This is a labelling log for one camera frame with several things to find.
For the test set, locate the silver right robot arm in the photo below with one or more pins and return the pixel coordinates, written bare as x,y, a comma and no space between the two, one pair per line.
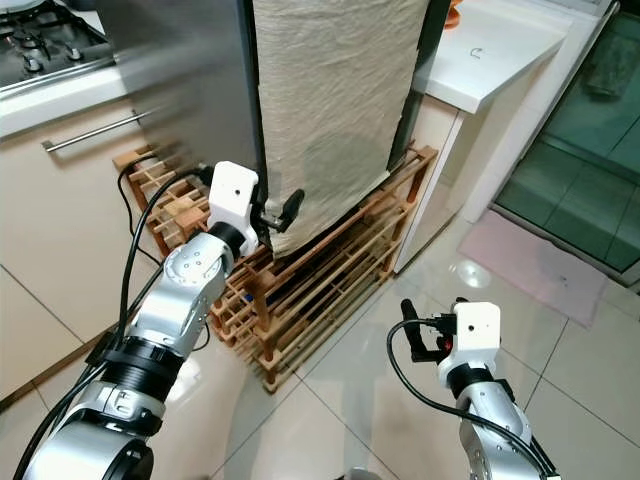
500,430

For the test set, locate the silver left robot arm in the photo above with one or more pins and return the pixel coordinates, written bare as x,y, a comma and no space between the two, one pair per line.
180,300

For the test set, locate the wooden wine rack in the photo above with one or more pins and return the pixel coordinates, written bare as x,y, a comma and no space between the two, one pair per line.
320,290

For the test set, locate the pink floor mat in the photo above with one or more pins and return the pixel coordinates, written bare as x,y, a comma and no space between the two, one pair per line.
540,260

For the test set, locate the beige cloth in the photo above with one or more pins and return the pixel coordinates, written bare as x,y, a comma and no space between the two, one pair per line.
340,100

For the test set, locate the green glass sliding door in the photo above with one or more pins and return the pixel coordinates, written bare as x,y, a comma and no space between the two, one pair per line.
580,160

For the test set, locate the steel gas stove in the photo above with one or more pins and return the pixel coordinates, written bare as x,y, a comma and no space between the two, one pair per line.
55,50

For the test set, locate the green towel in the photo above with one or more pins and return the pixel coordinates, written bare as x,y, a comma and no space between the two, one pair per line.
610,70

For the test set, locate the white pot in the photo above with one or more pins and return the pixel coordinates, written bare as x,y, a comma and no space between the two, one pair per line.
20,5

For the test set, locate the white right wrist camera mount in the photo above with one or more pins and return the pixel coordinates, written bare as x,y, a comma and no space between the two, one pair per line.
475,335

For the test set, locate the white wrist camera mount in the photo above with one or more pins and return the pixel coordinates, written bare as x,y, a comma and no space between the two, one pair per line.
475,335
232,205

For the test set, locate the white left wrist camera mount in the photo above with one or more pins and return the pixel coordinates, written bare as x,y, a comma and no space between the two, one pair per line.
232,205

